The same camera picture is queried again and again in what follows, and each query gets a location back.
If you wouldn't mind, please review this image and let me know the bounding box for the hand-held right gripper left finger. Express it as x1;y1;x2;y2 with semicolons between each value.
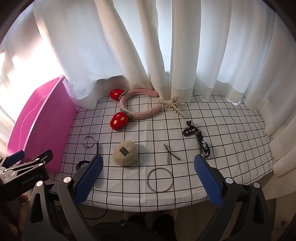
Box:
25;155;104;241

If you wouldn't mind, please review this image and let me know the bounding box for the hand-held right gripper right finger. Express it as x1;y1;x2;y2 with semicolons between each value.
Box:
194;154;271;241

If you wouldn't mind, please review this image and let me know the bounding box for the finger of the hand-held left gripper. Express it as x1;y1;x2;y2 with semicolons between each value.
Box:
0;150;25;172
9;149;53;174

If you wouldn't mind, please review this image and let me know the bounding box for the black hair tie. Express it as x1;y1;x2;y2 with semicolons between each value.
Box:
74;160;92;173

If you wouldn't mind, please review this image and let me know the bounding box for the black printed lanyard strap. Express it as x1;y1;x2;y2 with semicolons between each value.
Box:
182;120;211;158

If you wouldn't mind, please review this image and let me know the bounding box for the pink plastic bin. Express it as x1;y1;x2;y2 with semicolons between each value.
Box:
6;75;78;173

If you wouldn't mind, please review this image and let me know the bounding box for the beige plush ball keychain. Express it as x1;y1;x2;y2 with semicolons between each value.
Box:
112;140;142;167

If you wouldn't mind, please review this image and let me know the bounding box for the thin metal hairpin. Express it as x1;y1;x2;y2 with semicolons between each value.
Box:
163;143;181;163

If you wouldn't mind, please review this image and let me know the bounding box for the large silver bangle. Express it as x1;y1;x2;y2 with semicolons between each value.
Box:
146;167;173;192

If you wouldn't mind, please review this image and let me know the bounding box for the pearl bow hair clip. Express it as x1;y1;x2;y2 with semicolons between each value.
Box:
157;95;185;118

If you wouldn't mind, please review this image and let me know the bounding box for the pink fluffy strawberry headband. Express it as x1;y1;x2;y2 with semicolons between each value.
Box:
109;88;160;132

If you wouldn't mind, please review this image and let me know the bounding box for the person's left hand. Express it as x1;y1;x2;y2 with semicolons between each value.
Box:
5;195;29;235

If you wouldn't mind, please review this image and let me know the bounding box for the black checked white tablecloth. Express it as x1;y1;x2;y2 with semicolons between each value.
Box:
45;91;274;212

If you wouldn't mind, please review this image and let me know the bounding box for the white curtain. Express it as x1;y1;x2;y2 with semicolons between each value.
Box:
0;0;296;200

